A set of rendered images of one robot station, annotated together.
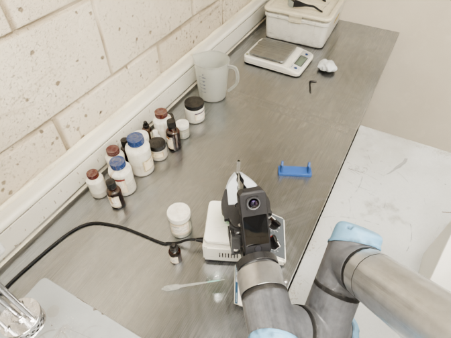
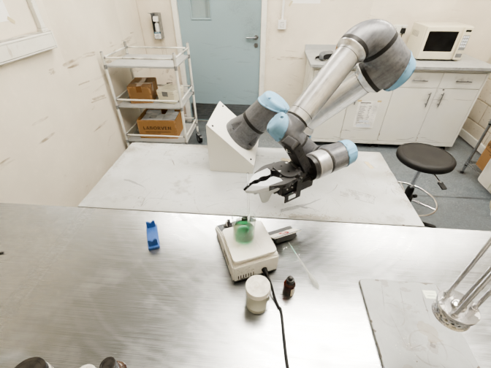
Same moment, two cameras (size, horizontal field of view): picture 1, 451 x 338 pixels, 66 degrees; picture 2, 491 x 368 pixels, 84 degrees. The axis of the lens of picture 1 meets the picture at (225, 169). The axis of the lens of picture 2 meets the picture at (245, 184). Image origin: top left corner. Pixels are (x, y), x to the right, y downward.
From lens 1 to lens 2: 83 cm
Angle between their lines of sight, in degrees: 77
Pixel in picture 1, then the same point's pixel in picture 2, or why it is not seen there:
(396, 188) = (158, 182)
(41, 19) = not seen: outside the picture
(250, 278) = (326, 157)
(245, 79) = not seen: outside the picture
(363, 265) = (305, 106)
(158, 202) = (234, 347)
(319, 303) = (311, 144)
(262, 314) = (340, 149)
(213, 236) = (269, 245)
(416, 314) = (332, 79)
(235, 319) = (304, 236)
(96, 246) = not seen: outside the picture
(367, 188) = (162, 194)
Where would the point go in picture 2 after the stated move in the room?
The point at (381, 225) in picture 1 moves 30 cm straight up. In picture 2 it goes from (195, 185) to (185, 113)
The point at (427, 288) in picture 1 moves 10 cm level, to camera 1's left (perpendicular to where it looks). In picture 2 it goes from (319, 78) to (343, 88)
